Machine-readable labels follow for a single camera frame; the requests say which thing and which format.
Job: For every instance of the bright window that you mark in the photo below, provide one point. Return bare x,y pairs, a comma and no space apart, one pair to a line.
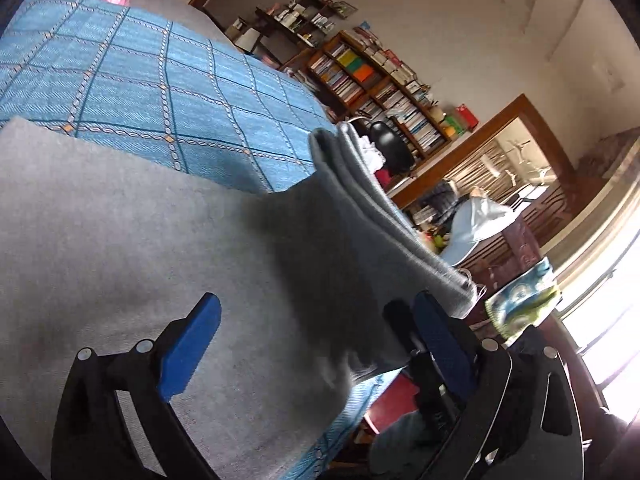
615,310

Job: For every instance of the red box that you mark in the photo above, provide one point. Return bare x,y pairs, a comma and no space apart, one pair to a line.
467,116

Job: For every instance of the grey bed sheet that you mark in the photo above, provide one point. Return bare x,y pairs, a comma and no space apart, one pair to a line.
170,10

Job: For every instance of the blue checked bedspread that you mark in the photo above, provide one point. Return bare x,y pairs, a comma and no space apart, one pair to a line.
125,75

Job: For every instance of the green box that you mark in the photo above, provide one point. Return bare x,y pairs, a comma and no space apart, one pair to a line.
454,126

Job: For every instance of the wooden desk shelf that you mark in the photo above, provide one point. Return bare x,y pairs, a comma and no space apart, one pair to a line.
300,15

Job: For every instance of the dark wooden cabinet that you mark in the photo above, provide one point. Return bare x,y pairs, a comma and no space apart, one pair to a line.
520,245

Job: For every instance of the red cloth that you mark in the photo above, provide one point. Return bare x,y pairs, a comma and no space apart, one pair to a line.
384,177

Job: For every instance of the black metal chair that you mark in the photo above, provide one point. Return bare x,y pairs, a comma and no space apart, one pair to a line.
390,145

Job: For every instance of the white cloth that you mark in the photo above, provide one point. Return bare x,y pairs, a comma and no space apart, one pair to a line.
371,155

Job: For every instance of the person's leg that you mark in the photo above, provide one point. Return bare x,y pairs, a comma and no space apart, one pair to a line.
400,440

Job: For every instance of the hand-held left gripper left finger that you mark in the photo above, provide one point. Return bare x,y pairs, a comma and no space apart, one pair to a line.
192,352

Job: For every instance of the wooden door frame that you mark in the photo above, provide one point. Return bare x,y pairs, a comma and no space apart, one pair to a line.
530,110

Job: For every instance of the wooden desk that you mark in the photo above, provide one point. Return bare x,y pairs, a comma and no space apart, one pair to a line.
260,40

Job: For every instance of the grey fleece pants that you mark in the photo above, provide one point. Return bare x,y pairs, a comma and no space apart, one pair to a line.
125,240

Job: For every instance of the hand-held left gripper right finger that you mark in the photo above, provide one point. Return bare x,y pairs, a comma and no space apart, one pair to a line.
445,355

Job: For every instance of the light blue cloth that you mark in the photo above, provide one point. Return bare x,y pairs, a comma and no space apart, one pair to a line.
475,230

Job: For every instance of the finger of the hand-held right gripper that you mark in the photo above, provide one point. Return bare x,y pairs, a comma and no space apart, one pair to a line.
397,322

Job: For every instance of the stack of books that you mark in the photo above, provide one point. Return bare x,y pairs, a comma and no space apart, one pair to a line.
395,65

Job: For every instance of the wooden bookshelf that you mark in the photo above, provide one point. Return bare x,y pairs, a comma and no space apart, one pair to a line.
350,90

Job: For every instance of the green printed cloth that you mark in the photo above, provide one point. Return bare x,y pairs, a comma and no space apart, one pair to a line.
520,300

